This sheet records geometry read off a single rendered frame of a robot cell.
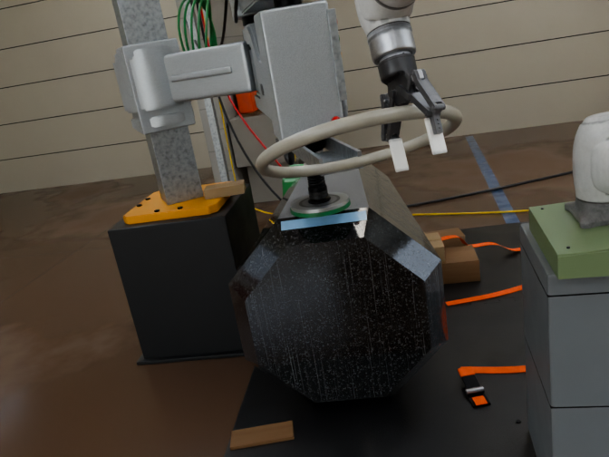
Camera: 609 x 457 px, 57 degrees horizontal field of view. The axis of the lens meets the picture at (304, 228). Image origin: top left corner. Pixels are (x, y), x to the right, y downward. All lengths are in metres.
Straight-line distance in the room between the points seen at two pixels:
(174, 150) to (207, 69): 0.46
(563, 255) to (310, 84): 0.93
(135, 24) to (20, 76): 6.30
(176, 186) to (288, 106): 1.19
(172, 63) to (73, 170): 6.28
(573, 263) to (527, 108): 6.09
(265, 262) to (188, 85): 1.01
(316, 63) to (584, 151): 0.84
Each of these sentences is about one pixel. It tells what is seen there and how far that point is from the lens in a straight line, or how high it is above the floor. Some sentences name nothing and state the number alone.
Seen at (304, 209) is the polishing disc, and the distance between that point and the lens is 1.98.
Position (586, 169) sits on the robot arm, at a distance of 1.64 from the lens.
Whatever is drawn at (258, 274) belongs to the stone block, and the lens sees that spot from 2.14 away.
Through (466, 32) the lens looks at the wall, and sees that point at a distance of 7.37.
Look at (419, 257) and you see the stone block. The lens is 2.13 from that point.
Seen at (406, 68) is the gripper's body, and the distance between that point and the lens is 1.15.
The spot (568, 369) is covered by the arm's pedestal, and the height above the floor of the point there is 0.52.
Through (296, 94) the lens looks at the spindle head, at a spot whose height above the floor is 1.29.
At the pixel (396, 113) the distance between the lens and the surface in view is 1.13.
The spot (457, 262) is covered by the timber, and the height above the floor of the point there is 0.14.
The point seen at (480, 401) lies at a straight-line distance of 2.40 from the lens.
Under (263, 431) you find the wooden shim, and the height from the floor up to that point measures 0.03.
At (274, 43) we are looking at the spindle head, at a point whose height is 1.46.
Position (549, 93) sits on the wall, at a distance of 7.57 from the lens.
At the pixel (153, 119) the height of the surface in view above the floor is 1.22.
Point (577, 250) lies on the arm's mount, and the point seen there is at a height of 0.87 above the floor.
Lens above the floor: 1.46
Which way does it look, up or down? 18 degrees down
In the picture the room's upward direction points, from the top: 10 degrees counter-clockwise
